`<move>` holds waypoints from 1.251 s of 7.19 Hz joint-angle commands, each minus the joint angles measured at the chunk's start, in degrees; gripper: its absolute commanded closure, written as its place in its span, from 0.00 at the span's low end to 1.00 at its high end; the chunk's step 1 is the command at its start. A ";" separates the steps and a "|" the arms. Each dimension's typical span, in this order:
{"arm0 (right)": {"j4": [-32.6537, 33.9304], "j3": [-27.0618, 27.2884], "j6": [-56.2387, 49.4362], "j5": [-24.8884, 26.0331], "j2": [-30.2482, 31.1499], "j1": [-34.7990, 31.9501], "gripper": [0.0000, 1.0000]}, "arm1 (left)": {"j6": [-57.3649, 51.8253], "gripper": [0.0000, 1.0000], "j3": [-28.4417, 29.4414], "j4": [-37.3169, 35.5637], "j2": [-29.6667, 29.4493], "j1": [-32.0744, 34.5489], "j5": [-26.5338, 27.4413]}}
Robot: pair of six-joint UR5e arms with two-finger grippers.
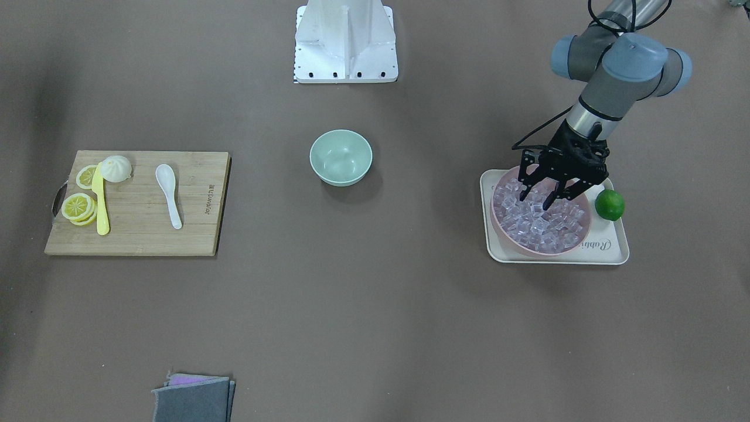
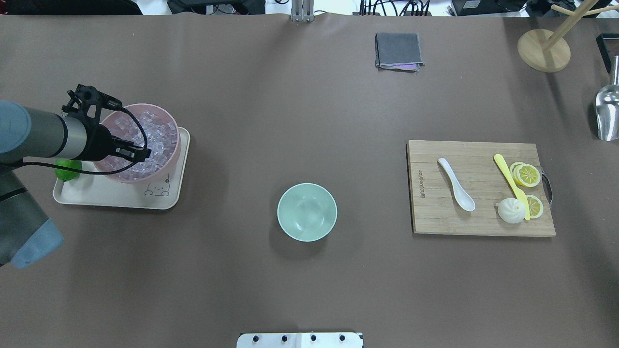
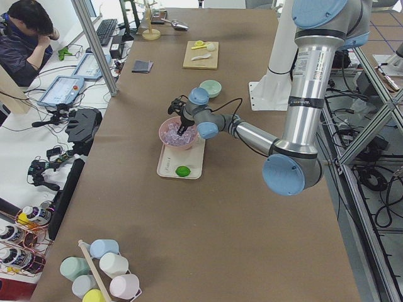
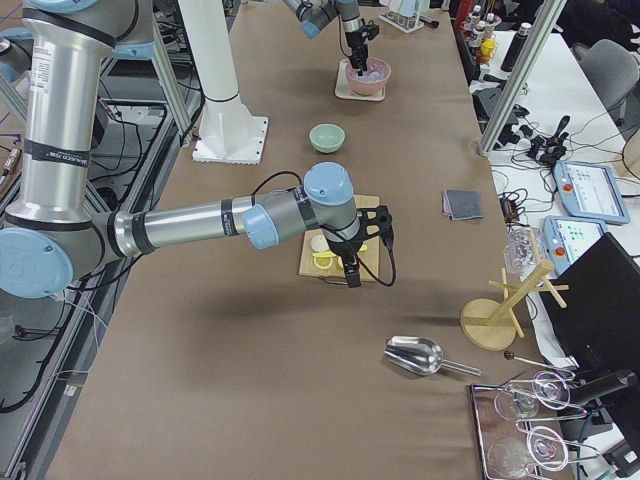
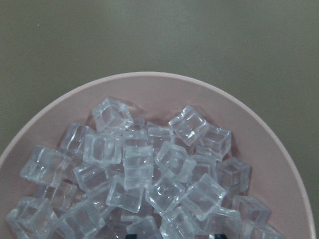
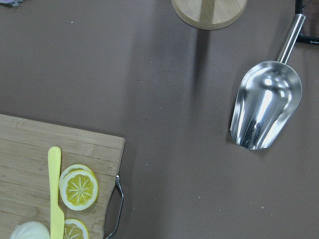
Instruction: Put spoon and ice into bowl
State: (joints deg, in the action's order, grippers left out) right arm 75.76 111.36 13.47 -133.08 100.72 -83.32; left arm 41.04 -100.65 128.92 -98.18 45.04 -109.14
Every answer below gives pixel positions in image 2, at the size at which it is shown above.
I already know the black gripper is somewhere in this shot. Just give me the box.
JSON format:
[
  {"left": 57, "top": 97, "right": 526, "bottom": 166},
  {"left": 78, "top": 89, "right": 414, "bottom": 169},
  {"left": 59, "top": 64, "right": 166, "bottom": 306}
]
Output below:
[{"left": 85, "top": 125, "right": 152, "bottom": 162}]

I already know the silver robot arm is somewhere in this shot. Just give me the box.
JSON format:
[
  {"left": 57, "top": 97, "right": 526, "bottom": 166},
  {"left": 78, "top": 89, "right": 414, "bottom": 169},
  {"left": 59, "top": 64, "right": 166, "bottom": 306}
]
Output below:
[{"left": 0, "top": 101, "right": 151, "bottom": 269}]

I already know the pink bowl of ice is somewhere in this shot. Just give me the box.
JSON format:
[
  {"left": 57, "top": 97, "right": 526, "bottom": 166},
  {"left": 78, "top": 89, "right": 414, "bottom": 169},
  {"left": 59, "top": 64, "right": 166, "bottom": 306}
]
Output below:
[{"left": 102, "top": 103, "right": 182, "bottom": 184}]

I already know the green ceramic bowl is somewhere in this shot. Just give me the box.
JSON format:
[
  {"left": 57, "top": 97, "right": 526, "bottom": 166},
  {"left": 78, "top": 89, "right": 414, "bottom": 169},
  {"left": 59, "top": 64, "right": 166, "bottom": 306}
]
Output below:
[{"left": 276, "top": 183, "right": 339, "bottom": 243}]

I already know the white ceramic spoon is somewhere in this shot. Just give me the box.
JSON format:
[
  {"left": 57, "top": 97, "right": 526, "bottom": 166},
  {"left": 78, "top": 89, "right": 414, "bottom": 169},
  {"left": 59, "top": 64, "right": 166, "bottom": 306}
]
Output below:
[{"left": 437, "top": 157, "right": 477, "bottom": 212}]

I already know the steel ice scoop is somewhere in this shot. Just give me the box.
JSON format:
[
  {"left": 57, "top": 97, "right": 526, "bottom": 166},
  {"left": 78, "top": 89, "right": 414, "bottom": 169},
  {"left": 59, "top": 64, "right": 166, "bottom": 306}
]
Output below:
[{"left": 595, "top": 56, "right": 619, "bottom": 142}]

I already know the beige rabbit tray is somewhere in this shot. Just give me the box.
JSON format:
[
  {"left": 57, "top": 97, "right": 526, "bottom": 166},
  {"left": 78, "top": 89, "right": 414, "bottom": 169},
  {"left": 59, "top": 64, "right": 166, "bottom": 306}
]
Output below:
[{"left": 53, "top": 127, "right": 192, "bottom": 210}]

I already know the green lime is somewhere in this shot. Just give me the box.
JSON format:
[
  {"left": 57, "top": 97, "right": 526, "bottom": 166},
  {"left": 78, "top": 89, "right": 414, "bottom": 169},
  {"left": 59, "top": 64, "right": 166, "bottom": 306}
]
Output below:
[{"left": 54, "top": 159, "right": 82, "bottom": 181}]

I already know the grey folded cloth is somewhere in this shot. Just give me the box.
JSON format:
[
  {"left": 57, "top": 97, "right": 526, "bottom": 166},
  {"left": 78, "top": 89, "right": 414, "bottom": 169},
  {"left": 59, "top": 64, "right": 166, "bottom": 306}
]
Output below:
[{"left": 374, "top": 32, "right": 426, "bottom": 72}]

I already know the bamboo cutting board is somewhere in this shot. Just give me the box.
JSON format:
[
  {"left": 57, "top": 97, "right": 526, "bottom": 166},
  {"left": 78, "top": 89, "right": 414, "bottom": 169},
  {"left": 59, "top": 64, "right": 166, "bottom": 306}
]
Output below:
[{"left": 407, "top": 140, "right": 556, "bottom": 237}]

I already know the yellow plastic knife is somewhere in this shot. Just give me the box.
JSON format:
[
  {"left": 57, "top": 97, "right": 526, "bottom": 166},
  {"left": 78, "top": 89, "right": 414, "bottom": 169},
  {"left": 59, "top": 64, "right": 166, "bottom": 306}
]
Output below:
[{"left": 493, "top": 154, "right": 531, "bottom": 221}]

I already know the upper lemon slice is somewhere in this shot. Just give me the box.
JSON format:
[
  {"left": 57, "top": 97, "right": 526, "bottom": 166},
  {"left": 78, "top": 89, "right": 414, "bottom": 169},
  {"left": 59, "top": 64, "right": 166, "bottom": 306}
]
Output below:
[{"left": 509, "top": 161, "right": 542, "bottom": 188}]

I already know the lemon slice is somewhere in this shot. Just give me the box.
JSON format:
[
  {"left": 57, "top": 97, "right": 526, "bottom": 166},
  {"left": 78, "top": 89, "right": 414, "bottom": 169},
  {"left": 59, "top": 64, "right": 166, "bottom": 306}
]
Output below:
[
  {"left": 526, "top": 194, "right": 544, "bottom": 219},
  {"left": 509, "top": 161, "right": 542, "bottom": 188}
]

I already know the lower lemon slice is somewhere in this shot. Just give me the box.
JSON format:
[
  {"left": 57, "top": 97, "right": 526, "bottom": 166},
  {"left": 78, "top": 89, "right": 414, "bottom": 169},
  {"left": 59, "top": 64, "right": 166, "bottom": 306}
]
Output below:
[{"left": 526, "top": 194, "right": 544, "bottom": 219}]

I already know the wooden cup tree stand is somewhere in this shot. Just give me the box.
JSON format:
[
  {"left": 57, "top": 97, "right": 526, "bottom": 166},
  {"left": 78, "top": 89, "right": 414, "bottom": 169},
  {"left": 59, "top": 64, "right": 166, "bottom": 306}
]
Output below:
[{"left": 517, "top": 0, "right": 619, "bottom": 73}]

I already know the black camera cable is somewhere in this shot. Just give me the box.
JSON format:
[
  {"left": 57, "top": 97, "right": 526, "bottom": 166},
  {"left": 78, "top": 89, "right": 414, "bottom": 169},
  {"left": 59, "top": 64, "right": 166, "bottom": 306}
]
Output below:
[{"left": 10, "top": 103, "right": 149, "bottom": 176}]

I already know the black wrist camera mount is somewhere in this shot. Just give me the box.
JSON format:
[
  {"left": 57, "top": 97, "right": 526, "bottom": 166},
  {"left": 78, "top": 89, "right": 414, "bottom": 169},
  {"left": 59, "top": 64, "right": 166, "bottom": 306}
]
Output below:
[{"left": 61, "top": 84, "right": 124, "bottom": 130}]

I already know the white camera pedestal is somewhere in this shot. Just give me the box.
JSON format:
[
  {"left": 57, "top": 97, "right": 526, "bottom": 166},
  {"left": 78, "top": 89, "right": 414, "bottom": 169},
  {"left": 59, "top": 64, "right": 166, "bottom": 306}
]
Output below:
[{"left": 236, "top": 332, "right": 365, "bottom": 348}]

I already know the aluminium frame post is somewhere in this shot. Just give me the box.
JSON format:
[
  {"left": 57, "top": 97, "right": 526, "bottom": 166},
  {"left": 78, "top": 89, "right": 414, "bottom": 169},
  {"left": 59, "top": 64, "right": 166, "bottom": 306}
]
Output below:
[{"left": 290, "top": 0, "right": 315, "bottom": 22}]

